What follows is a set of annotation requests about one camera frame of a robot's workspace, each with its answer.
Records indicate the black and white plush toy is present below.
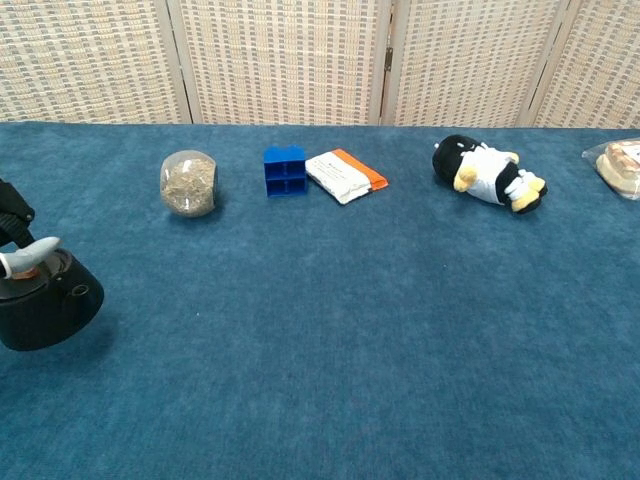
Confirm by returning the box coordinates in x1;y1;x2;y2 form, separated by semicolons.
431;133;549;215

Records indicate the woven folding screen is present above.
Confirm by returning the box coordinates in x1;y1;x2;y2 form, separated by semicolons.
0;0;640;130

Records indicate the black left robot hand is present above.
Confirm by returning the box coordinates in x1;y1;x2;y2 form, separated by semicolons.
0;178;63;280

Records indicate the bread in clear plastic bag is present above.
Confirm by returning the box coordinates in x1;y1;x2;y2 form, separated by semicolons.
581;140;640;202

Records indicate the blue plastic building block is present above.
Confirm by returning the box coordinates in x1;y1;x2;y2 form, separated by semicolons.
263;145;308;199

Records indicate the white and orange packet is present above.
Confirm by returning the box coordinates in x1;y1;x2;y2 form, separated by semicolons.
304;148;390;206

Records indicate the clear plastic jar with herbs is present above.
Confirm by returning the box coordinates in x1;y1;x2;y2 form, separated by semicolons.
159;149;220;218

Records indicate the black kettle with orange knob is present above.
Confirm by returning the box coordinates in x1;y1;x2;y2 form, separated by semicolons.
0;248;105;352

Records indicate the blue velvet table cloth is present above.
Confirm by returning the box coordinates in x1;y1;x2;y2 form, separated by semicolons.
0;121;640;480

